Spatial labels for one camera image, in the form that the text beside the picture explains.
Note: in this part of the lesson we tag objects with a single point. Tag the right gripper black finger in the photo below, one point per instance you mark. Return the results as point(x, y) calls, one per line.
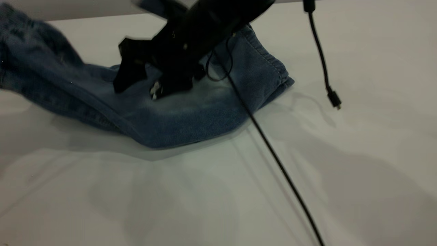
point(133, 61)
point(174, 85)

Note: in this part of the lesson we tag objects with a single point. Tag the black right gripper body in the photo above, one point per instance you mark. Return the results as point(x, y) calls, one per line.
point(187, 44)

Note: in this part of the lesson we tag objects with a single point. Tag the blue denim shorts with print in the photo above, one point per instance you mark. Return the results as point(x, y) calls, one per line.
point(205, 116)

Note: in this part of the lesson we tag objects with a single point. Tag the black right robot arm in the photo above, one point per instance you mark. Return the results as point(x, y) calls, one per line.
point(242, 10)

